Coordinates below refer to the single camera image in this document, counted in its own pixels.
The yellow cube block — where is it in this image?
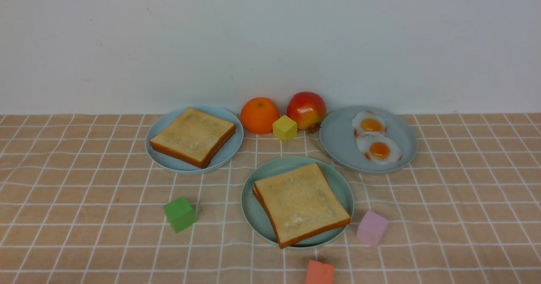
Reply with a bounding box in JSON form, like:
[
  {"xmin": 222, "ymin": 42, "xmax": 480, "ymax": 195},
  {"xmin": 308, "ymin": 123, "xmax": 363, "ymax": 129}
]
[{"xmin": 272, "ymin": 115, "xmax": 298, "ymax": 141}]

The orange fruit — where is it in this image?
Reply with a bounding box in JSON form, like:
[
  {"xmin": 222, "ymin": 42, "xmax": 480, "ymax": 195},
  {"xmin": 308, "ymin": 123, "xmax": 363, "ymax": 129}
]
[{"xmin": 240, "ymin": 97, "xmax": 280, "ymax": 134}]

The red yellow apple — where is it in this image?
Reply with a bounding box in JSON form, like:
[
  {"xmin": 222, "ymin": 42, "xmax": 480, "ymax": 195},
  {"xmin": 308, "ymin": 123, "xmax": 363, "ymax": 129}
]
[{"xmin": 286, "ymin": 91, "xmax": 327, "ymax": 134}]

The grey-blue plate under eggs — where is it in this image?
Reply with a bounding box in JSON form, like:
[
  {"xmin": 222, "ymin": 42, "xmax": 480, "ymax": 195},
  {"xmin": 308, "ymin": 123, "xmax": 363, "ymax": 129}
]
[{"xmin": 320, "ymin": 105, "xmax": 419, "ymax": 175}]

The teal centre plate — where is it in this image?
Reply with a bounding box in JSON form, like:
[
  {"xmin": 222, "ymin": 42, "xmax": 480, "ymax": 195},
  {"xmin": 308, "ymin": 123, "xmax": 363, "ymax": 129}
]
[{"xmin": 241, "ymin": 156, "xmax": 354, "ymax": 246}]

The fried egg upper right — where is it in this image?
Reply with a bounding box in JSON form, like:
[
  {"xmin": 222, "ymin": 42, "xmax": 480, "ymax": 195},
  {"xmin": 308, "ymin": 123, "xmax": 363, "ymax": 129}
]
[{"xmin": 351, "ymin": 110, "xmax": 387, "ymax": 137}]

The fried egg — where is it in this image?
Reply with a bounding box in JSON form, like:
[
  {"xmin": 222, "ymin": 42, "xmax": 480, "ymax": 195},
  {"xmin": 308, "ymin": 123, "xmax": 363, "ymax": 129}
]
[
  {"xmin": 355, "ymin": 132, "xmax": 402, "ymax": 165},
  {"xmin": 351, "ymin": 110, "xmax": 387, "ymax": 137}
]

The fried egg front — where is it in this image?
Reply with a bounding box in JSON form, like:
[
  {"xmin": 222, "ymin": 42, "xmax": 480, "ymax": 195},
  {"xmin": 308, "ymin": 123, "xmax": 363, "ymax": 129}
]
[{"xmin": 355, "ymin": 132, "xmax": 402, "ymax": 165}]

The blue plate under bread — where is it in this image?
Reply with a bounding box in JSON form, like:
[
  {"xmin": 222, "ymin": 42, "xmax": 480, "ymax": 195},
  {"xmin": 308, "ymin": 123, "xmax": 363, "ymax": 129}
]
[{"xmin": 145, "ymin": 105, "xmax": 244, "ymax": 175}]

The green cube block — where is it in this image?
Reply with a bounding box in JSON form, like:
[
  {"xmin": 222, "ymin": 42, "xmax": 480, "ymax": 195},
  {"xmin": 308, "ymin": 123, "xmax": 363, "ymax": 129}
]
[{"xmin": 164, "ymin": 196, "xmax": 197, "ymax": 233}]

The pink cube block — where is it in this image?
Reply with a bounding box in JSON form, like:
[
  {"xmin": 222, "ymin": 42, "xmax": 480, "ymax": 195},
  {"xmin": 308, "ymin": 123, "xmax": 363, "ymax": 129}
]
[{"xmin": 356, "ymin": 211, "xmax": 390, "ymax": 248}]

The orange-red cube block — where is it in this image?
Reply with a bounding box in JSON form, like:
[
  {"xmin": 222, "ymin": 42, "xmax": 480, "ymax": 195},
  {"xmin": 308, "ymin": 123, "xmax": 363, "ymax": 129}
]
[{"xmin": 305, "ymin": 260, "xmax": 335, "ymax": 284}]

